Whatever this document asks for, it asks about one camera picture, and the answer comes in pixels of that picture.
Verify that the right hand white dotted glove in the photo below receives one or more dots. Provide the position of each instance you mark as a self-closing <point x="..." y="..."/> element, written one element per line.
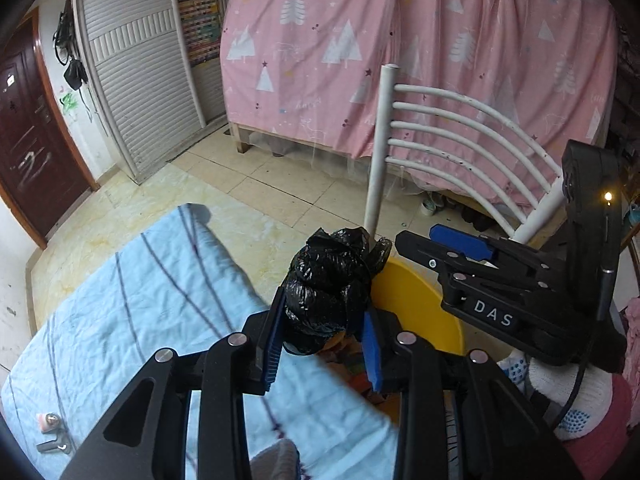
<point x="555" y="383"/>

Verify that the black plastic bag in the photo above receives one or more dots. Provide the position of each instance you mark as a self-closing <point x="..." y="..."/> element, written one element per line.
<point x="328" y="288"/>

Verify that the white slatted wardrobe door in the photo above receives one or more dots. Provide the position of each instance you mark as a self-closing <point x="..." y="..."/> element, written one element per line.
<point x="136" y="58"/>

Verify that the black bags hanging on wall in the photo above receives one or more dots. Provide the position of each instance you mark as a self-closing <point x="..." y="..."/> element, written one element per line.
<point x="66" y="48"/>

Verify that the light blue bed sheet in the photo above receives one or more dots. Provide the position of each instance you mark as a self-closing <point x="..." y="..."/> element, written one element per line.
<point x="176" y="286"/>

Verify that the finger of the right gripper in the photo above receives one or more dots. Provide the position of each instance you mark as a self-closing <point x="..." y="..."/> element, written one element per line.
<point x="472" y="246"/>

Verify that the white metal chair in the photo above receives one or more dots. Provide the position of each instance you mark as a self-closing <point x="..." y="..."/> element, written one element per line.
<point x="467" y="147"/>

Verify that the yellow plastic basin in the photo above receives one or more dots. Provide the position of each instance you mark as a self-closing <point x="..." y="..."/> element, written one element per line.
<point x="403" y="291"/>

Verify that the colourful wall chart poster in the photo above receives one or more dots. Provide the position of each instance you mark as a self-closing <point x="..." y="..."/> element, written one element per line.
<point x="201" y="28"/>

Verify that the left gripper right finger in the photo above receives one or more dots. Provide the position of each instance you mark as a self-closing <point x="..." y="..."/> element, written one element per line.
<point x="385" y="355"/>

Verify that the dark red wooden door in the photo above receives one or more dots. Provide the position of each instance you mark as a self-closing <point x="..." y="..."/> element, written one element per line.
<point x="43" y="175"/>

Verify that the pink tree pattern curtain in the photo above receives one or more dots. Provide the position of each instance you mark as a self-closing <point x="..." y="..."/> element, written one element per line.
<point x="308" y="70"/>

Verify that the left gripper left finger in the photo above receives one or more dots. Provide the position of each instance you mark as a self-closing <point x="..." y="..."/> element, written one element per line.
<point x="264" y="330"/>

